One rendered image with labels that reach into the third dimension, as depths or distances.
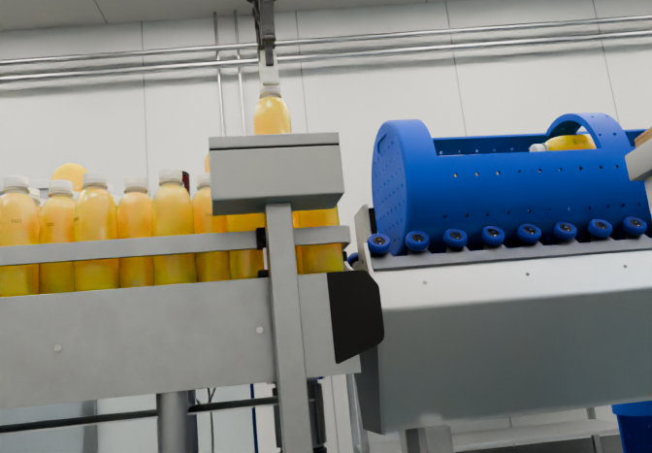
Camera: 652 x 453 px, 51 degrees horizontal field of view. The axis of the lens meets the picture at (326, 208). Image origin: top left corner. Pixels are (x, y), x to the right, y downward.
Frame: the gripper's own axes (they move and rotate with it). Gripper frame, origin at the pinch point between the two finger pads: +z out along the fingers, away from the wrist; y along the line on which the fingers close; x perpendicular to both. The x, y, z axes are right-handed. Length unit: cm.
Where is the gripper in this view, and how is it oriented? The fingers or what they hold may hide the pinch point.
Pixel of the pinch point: (268, 73)
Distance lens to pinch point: 131.9
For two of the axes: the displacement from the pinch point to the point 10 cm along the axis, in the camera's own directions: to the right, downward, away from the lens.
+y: -1.5, 2.5, 9.6
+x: -9.8, 0.6, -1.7
